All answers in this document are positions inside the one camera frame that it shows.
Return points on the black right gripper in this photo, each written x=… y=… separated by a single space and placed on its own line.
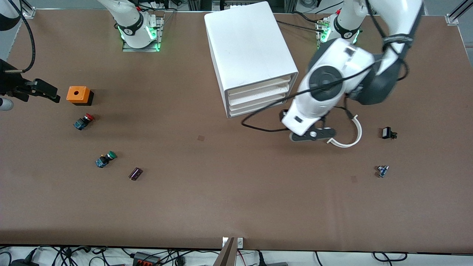
x=8 y=83

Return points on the aluminium profile post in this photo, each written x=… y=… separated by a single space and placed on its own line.
x=456 y=14
x=29 y=10

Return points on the brown angled post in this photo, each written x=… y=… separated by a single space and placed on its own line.
x=226 y=255

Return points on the red push button switch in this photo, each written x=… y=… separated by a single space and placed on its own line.
x=83 y=122

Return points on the orange button enclosure box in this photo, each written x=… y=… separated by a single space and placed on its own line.
x=77 y=94

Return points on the white drawer cabinet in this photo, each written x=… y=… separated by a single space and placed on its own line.
x=247 y=44

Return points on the white plastic drawer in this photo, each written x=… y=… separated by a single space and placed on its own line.
x=258 y=85

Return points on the green push button switch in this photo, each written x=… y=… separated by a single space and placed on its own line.
x=105 y=159

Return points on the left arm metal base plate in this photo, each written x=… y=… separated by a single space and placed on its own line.
x=318 y=40

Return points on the black square white-faced switch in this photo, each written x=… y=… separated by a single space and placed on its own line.
x=387 y=133

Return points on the white mounting bracket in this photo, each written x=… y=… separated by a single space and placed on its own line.
x=240 y=242
x=224 y=242

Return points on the black power strip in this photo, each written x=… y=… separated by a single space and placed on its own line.
x=146 y=259

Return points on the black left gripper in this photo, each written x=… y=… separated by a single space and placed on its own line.
x=284 y=112

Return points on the small blue electronic component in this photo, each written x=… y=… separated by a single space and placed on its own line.
x=383 y=171

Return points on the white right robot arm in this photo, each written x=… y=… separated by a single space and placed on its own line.
x=129 y=18

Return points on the maroon cylindrical capacitor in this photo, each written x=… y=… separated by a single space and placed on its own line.
x=135 y=174

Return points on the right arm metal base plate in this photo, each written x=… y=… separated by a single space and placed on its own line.
x=127 y=48

